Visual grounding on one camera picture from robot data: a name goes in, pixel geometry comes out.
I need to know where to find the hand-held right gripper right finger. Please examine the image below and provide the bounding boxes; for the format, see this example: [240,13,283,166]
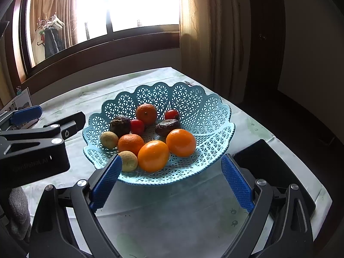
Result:
[221,154,315,258]

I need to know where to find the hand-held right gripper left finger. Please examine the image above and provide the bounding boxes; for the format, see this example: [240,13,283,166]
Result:
[28,154,123,258]

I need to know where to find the brown longan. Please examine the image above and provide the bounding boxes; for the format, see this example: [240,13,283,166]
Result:
[118,151,139,172]
[100,132,119,149]

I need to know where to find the black flat panel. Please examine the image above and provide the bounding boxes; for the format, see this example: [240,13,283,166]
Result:
[232,139,316,217]

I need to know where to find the hanging clothes on hangers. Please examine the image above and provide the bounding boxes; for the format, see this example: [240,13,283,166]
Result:
[32,12,66,60]

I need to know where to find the small red tomato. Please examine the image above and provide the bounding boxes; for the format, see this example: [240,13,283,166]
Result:
[164,109,180,121]

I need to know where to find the person's left hand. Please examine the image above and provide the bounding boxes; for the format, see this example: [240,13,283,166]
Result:
[8,187,32,244]

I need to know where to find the beige curtain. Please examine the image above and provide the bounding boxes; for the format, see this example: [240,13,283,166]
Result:
[179,0,252,103]
[0,19,19,108]

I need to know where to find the dark purple passion fruit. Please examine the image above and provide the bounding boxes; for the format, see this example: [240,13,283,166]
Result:
[110,115,132,137]
[155,119,182,137]

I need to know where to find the small orange mandarin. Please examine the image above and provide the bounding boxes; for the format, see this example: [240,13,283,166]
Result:
[117,134,146,156]

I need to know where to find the white green patterned tablecloth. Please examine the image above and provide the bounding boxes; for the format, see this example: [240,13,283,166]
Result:
[21,67,333,258]

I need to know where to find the light blue plastic fruit basket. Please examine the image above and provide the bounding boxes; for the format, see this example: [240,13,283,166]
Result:
[82,82,236,186]

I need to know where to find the dark wooden framed window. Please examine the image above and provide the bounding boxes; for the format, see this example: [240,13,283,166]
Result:
[16,0,183,84]

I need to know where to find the large red tomato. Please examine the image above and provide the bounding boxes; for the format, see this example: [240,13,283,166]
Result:
[130,119,146,136]

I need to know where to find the large smooth orange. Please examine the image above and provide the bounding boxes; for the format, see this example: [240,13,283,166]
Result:
[138,140,170,173]

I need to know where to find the photo collage board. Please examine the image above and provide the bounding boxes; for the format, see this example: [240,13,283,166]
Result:
[0,87,41,129]

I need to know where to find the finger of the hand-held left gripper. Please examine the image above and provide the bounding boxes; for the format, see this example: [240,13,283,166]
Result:
[0,106,43,131]
[43,111,86,140]

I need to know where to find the dimpled orange mandarin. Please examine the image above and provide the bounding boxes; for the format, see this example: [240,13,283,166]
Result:
[136,104,158,125]

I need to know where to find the round smooth orange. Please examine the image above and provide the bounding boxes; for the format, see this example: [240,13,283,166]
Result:
[166,129,197,157]

